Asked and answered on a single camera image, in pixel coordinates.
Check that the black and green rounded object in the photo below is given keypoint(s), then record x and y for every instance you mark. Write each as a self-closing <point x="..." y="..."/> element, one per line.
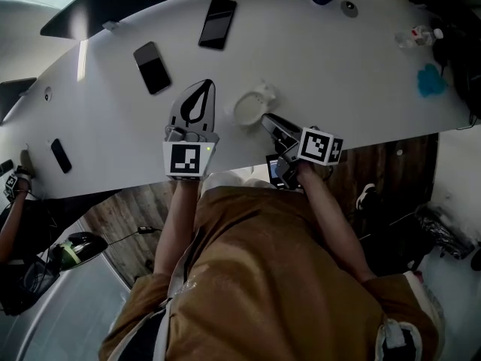
<point x="80" y="248"/>

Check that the person's left forearm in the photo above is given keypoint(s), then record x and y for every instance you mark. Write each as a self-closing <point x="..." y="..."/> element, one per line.
<point x="176" y="228"/>

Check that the blue crumpled cloth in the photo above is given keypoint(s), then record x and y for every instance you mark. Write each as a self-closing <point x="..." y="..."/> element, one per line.
<point x="431" y="81"/>

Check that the small black slim phone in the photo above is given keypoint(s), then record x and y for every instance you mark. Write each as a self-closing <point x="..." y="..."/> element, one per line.
<point x="61" y="155"/>

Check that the brown shirt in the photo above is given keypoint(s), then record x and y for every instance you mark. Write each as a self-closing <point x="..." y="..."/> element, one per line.
<point x="270" y="276"/>

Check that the clear plastic water bottle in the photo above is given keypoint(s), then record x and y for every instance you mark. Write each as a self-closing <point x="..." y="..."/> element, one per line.
<point x="417" y="37"/>

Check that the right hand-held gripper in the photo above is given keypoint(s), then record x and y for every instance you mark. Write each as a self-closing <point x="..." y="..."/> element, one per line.
<point x="315" y="147"/>

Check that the grey partition bracket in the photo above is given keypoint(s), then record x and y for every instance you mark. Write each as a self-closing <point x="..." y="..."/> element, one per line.
<point x="110" y="26"/>

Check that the white round plastic object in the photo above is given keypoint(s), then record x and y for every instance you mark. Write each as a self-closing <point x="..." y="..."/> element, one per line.
<point x="251" y="107"/>

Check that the another person's forearm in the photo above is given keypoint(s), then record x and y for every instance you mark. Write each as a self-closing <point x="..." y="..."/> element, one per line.
<point x="13" y="220"/>

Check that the black backpack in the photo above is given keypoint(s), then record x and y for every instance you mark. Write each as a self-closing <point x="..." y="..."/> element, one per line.
<point x="462" y="62"/>

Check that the large black smartphone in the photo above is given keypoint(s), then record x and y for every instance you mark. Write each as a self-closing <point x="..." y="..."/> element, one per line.
<point x="218" y="23"/>

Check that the black smartphone with grey edge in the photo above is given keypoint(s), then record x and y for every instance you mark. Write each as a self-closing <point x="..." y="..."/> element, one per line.
<point x="152" y="68"/>

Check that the black shiny bag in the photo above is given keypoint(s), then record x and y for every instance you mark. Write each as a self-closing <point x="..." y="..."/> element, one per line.
<point x="445" y="231"/>

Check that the long black desk partition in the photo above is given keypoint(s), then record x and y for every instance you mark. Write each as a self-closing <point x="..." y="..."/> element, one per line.
<point x="124" y="2"/>

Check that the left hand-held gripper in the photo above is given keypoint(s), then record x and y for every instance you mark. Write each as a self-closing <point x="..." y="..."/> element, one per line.
<point x="184" y="158"/>

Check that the person's right forearm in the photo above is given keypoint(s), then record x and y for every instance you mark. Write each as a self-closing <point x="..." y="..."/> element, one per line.
<point x="334" y="220"/>

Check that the short black desk partition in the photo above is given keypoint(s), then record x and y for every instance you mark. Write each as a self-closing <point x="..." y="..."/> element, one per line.
<point x="15" y="96"/>

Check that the black and white shoe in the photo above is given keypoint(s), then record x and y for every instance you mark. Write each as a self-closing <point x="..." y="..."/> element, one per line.
<point x="366" y="198"/>

